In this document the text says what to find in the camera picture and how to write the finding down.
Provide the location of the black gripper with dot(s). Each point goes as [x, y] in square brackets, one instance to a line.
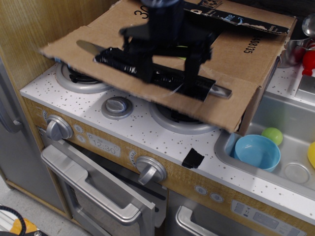
[168, 32]

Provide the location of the large brown cardboard box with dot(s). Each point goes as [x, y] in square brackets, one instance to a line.
[243, 57]

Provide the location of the right black stove burner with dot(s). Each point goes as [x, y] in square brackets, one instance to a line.
[178, 123]

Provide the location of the black stove burner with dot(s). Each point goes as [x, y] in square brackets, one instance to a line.
[77, 82]
[178, 123]

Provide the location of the silver round countertop knob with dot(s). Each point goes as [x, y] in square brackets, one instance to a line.
[117, 108]

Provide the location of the left black stove burner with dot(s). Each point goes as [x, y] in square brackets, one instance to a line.
[77, 82]

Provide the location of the black tape piece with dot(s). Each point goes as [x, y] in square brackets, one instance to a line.
[193, 159]

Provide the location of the right silver oven knob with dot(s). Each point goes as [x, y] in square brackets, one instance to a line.
[150, 169]

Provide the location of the silver oven knob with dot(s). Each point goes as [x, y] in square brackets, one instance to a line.
[150, 169]
[58, 128]

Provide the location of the left silver oven knob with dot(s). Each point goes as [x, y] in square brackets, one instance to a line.
[58, 128]

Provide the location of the light blue plastic bowl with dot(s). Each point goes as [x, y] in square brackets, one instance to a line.
[257, 151]

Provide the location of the green plastic ball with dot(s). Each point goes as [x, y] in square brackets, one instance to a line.
[273, 134]

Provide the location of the stainless steel pot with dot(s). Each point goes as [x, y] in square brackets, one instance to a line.
[295, 48]

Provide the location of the silver toy sink basin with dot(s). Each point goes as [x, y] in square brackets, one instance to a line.
[296, 121]

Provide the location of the silver oven door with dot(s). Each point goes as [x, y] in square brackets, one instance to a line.
[100, 202]

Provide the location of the silver dishwasher door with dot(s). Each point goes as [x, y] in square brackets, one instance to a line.
[188, 218]

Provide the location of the red toy object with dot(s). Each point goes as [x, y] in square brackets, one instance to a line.
[308, 62]

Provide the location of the silver metal ladle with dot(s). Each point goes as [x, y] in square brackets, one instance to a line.
[308, 25]

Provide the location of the grey toy refrigerator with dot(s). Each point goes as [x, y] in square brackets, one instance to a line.
[20, 160]

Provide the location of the yellow plastic toy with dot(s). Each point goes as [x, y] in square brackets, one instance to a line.
[311, 154]

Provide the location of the orange yellow object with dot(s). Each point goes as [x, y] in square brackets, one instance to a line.
[17, 226]

